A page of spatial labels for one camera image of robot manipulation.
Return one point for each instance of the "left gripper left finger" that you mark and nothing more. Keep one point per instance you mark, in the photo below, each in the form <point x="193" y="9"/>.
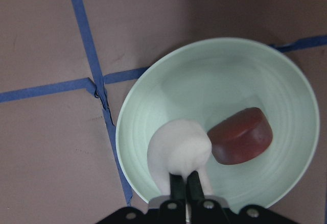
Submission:
<point x="177" y="187"/>

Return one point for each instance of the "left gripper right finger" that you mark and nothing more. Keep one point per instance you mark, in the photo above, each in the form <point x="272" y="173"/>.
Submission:
<point x="193" y="187"/>

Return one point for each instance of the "white bun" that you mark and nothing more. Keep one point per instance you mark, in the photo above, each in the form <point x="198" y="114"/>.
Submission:
<point x="179" y="147"/>

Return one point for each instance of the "red-brown bun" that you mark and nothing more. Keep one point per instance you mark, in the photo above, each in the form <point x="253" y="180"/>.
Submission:
<point x="241" y="137"/>

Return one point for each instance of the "green plate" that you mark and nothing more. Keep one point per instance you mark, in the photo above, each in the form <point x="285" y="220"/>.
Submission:
<point x="209" y="81"/>

